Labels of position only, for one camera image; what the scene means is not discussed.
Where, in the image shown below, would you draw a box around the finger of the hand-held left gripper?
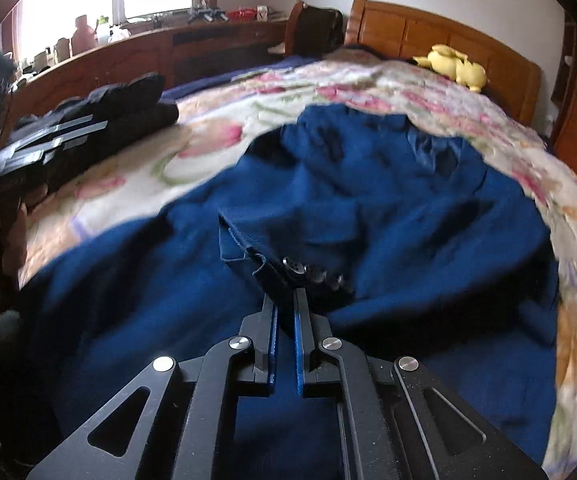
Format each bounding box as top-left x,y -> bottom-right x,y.
0,121 -> 109,181
16,114 -> 93,145

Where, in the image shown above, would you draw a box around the wooden bed headboard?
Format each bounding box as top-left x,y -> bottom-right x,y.
343,0 -> 542,127

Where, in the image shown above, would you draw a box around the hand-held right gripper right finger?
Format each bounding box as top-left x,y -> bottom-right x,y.
293,288 -> 549,480

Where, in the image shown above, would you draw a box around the row of bottles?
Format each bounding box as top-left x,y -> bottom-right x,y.
31,14 -> 132,68

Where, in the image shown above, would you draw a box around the floral blanket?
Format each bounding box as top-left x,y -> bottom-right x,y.
18,57 -> 577,476

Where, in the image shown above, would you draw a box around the yellow plush toy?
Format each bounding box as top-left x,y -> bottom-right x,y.
411,44 -> 490,92

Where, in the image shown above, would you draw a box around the wooden desk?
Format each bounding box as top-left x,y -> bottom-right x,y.
6,15 -> 294,113

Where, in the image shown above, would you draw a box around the navy bed sheet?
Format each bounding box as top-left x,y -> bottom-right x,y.
161,54 -> 319,102

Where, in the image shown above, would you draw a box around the wooden chair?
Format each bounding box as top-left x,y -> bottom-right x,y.
286,0 -> 305,58

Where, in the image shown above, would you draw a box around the blue blazer jacket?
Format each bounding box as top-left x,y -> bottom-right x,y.
18,102 -> 560,480

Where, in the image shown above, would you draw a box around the pile of black clothes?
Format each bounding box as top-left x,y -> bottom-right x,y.
16,74 -> 179,198

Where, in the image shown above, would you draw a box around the black tools on desk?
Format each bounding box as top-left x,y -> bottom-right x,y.
187,6 -> 230,24

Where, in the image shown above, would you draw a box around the black backpack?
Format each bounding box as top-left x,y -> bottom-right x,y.
299,4 -> 344,57

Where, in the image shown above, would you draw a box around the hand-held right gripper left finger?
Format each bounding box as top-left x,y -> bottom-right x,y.
26,292 -> 279,480

